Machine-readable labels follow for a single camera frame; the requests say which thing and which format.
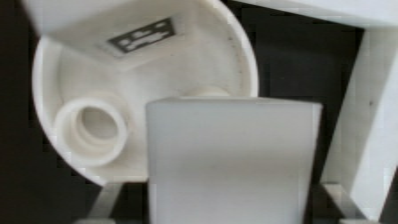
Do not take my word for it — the white stool leg with tag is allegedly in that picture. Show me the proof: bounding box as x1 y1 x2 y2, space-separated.
20 0 214 67

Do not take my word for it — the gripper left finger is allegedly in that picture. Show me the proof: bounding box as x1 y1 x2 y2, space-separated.
74 181 150 224

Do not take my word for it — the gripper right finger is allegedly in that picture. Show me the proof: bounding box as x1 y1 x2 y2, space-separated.
307 181 379 224

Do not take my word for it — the white U-shaped fence wall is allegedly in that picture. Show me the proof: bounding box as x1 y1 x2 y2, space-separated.
239 0 398 221

